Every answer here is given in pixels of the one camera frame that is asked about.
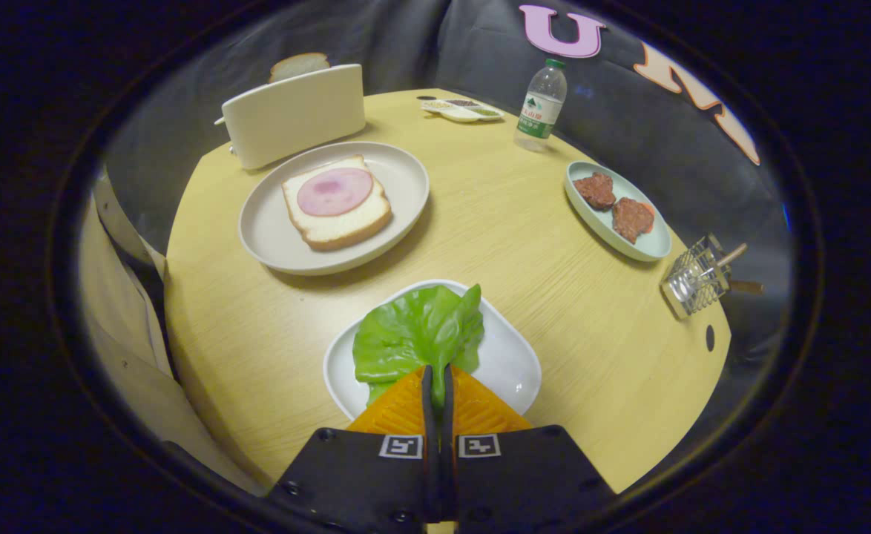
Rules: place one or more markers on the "beige fabric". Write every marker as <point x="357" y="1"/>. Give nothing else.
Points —
<point x="131" y="371"/>

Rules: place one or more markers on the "white toaster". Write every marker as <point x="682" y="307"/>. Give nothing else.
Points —
<point x="294" y="115"/>

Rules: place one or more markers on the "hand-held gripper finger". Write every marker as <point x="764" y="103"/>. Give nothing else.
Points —
<point x="429" y="460"/>
<point x="448" y="460"/>

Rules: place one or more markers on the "plain bread slice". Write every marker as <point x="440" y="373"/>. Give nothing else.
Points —
<point x="298" y="65"/>

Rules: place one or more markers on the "green lettuce leaf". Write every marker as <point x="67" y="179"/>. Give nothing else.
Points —
<point x="413" y="334"/>

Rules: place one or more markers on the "bread slice under ham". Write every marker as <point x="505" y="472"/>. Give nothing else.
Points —
<point x="332" y="230"/>

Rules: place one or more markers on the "clear plastic water bottle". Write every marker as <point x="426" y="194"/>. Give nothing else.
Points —
<point x="539" y="111"/>

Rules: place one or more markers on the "light blue oval plate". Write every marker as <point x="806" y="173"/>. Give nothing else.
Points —
<point x="654" y="241"/>

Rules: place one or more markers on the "grey round plate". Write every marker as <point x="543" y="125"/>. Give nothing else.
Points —
<point x="265" y="230"/>

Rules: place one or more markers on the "brown meat patty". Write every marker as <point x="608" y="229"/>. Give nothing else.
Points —
<point x="632" y="219"/>
<point x="594" y="190"/>

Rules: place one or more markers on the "white divided bean tray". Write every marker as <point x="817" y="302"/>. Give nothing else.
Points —
<point x="459" y="113"/>

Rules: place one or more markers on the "pink ham slice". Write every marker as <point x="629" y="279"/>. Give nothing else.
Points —
<point x="335" y="191"/>

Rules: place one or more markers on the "white square plate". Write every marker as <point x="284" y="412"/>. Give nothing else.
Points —
<point x="506" y="363"/>

